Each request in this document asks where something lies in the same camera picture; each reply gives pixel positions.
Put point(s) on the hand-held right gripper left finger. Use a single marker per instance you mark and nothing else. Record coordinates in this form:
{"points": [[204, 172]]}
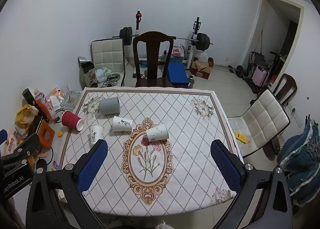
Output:
{"points": [[93, 159]]}

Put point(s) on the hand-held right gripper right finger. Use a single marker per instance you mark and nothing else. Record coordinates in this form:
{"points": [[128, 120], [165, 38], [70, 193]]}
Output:
{"points": [[225, 161]]}

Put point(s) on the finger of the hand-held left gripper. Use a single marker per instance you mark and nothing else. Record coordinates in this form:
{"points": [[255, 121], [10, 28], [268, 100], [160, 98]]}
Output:
{"points": [[3, 138]]}

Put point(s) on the white printed paper cup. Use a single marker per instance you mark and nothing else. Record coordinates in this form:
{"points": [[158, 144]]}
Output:
{"points": [[121, 123], [96, 134]]}

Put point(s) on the red paper cup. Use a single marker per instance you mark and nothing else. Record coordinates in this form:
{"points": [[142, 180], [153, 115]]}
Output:
{"points": [[70, 119]]}

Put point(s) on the grey cup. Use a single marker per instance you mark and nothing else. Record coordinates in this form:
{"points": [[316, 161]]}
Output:
{"points": [[108, 105]]}

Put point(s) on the white speckled paper cup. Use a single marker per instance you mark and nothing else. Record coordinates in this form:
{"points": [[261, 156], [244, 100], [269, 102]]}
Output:
{"points": [[157, 132]]}

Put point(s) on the orange paper packet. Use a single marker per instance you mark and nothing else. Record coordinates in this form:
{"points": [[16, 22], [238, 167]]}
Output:
{"points": [[13, 141]]}

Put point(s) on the yellow tool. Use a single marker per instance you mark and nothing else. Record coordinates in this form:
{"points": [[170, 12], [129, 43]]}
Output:
{"points": [[240, 137]]}

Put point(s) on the yellow plastic bag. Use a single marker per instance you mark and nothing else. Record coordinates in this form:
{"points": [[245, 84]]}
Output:
{"points": [[25, 116]]}

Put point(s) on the orange box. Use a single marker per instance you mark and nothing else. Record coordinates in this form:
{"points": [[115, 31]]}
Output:
{"points": [[48, 135]]}

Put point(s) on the black cylinder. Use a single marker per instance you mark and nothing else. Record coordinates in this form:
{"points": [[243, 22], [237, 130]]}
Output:
{"points": [[28, 95]]}

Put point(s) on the orange snack packet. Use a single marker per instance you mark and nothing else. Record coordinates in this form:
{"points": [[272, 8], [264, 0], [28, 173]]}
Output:
{"points": [[46, 106]]}

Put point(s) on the floral diamond pattern tablecloth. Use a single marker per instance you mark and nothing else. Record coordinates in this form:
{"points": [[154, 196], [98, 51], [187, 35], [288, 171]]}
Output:
{"points": [[185, 124]]}

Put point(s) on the white padded chair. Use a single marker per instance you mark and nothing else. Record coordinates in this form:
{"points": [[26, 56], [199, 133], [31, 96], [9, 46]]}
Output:
{"points": [[107, 54], [265, 116]]}

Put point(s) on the clear glass dish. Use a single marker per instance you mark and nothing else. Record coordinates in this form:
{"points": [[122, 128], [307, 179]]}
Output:
{"points": [[71, 99]]}

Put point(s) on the crumpled white bag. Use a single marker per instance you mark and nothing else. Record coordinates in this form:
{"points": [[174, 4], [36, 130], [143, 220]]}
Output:
{"points": [[57, 100]]}

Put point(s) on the blue denim clothes pile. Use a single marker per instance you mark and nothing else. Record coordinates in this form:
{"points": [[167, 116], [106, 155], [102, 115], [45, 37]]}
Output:
{"points": [[300, 149]]}

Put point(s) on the green white plastic bag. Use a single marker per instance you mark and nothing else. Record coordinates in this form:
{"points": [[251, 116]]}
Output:
{"points": [[102, 74]]}

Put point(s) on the dark gift box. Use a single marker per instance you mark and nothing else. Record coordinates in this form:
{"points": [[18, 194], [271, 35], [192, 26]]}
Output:
{"points": [[88, 73]]}

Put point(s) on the white fluffy cloth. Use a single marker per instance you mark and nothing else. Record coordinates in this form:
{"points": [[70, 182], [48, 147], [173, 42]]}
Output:
{"points": [[162, 225]]}

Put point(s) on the pink suitcase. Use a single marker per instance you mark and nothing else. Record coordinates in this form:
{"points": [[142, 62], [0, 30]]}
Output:
{"points": [[260, 76]]}

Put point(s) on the black dumbbell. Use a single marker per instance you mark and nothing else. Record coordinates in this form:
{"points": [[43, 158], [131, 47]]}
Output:
{"points": [[240, 69]]}

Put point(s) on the brown cardboard box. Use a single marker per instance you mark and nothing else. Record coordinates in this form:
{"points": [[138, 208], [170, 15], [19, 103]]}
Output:
{"points": [[202, 70]]}

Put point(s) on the dark wooden chair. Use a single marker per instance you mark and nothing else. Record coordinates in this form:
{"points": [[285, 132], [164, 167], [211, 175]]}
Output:
{"points": [[287, 78], [152, 44]]}

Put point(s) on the black folded cart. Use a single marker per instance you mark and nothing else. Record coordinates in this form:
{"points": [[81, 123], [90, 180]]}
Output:
{"points": [[257, 58]]}

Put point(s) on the black scooter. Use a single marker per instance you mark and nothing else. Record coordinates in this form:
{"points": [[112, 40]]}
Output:
{"points": [[275, 64]]}

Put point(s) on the white black weight rack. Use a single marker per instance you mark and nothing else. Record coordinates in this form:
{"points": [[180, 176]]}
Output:
{"points": [[192, 51]]}

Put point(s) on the black barbell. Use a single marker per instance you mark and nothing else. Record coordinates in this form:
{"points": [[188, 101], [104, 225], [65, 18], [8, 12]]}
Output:
{"points": [[202, 41]]}

